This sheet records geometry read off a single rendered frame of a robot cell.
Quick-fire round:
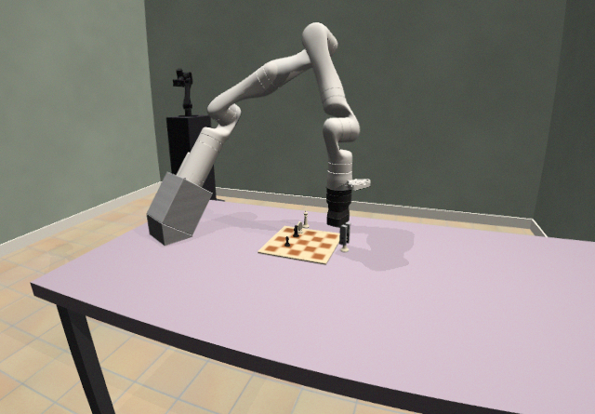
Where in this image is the brown and cream chessboard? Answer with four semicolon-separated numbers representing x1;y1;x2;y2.
258;226;339;265

